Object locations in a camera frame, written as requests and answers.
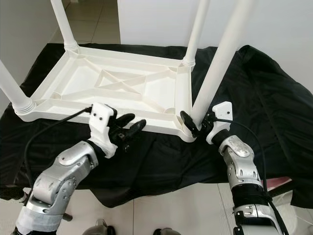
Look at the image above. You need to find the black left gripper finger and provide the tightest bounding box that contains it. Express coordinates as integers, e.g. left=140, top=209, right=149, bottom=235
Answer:
left=113, top=114, right=136, bottom=129
left=125, top=119, right=147, bottom=140

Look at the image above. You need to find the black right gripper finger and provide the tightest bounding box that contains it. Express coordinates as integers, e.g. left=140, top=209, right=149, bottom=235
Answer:
left=180, top=111, right=201, bottom=135

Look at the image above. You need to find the white plastic table top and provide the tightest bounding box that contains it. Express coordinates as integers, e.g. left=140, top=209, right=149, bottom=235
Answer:
left=14, top=44, right=196, bottom=143

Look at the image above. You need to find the white plastic table leg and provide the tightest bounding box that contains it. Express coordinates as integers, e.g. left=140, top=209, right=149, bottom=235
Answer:
left=50, top=0, right=80, bottom=52
left=182, top=0, right=211, bottom=67
left=0, top=61, right=36, bottom=113
left=191, top=0, right=257, bottom=127

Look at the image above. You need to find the black cloth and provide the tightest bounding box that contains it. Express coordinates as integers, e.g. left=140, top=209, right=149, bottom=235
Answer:
left=0, top=43, right=313, bottom=209

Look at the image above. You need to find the grey robot left foot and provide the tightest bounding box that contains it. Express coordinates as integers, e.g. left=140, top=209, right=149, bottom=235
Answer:
left=90, top=219, right=115, bottom=235

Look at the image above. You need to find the grey robot foot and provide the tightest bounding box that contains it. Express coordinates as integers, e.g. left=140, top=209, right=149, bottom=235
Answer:
left=152, top=228, right=181, bottom=235
left=90, top=219, right=115, bottom=235

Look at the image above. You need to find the pink plastic seat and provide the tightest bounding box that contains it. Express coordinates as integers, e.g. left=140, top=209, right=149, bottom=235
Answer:
left=267, top=176, right=294, bottom=191

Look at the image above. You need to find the grey robot right foot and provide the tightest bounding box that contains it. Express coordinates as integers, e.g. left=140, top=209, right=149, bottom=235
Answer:
left=152, top=228, right=181, bottom=235

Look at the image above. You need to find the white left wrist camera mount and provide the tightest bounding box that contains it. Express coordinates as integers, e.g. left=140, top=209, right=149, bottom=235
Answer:
left=89, top=102, right=118, bottom=158

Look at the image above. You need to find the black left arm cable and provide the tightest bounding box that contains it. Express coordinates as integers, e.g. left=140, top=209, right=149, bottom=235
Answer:
left=22, top=107, right=93, bottom=196

